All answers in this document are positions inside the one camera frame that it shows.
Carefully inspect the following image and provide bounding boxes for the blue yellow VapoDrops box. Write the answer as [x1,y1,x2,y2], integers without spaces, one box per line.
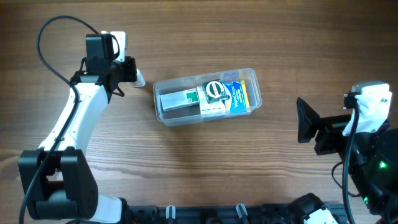
[223,80,251,115]

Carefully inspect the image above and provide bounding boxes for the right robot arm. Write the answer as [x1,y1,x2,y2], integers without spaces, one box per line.
[297,98,397,223]

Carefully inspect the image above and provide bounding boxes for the black camera cable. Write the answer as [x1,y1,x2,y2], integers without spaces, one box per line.
[18,15,100,224]
[330,93,361,224]

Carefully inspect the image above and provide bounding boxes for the left black camera cable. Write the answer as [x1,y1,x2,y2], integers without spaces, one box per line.
[18,15,100,224]

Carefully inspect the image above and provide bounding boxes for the white Panadol box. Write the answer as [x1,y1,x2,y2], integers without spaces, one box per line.
[160,88,199,111]

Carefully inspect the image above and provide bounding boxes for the white sanitizer bottle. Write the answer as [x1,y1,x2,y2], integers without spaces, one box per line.
[127,68,146,88]

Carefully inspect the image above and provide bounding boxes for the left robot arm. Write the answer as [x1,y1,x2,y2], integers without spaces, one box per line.
[19,31,140,223]

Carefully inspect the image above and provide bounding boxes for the dark green square packet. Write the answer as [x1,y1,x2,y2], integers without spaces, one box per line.
[202,79,230,103]

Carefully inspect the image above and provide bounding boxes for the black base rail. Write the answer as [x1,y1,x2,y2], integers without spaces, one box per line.
[130,193,348,224]

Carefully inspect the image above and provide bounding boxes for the white plaster box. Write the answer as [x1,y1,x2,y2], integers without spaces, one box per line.
[197,86,226,115]

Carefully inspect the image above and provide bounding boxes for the clear plastic container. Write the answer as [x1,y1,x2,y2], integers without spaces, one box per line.
[153,68,262,127]

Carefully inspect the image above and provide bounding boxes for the right black camera cable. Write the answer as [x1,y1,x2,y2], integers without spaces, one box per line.
[330,93,361,224]

